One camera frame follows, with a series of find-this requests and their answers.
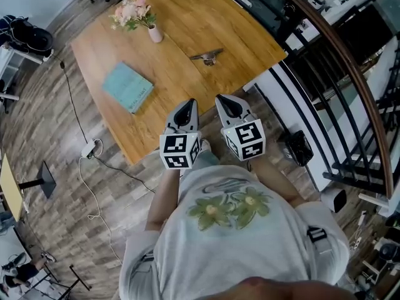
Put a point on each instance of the white cylindrical device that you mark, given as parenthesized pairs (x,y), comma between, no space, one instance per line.
(333,200)

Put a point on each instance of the grey metal object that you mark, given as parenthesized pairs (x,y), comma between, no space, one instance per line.
(207,56)

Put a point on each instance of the person's right forearm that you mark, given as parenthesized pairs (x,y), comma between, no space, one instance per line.
(275,180)

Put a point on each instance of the pink ceramic vase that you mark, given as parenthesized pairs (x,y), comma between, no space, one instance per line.
(155,34)

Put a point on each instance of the yellow table with black stand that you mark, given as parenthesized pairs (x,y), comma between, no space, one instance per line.
(11,186)

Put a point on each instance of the black bag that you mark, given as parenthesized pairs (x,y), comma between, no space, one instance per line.
(29,37)

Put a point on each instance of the white power strip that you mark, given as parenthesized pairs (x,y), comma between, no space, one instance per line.
(88,148)

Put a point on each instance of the black metal floor stand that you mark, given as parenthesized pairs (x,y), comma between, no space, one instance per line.
(75,280)

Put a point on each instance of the person's light jeans leg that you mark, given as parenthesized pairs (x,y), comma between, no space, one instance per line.
(206,159)

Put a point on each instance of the black waste bin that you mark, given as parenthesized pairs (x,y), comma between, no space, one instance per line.
(298,148)

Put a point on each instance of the black railing with wooden handrail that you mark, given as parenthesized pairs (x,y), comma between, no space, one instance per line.
(353,70)

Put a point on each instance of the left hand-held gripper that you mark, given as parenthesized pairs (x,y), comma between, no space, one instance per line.
(179,148)

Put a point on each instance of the person's white flower-print shirt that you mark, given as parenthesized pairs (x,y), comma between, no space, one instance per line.
(225,248)

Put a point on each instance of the black fan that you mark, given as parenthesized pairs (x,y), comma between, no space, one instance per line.
(390,252)

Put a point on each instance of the teal hardcover book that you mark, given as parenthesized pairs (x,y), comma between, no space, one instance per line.
(126,86)

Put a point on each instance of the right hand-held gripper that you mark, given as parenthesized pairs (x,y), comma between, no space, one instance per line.
(247,139)

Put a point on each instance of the person's white shoe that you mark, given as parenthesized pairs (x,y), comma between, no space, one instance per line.
(205,145)

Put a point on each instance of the pink flower bouquet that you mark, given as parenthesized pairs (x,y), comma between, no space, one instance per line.
(132,12)

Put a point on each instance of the person's left forearm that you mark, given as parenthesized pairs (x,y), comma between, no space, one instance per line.
(162,195)

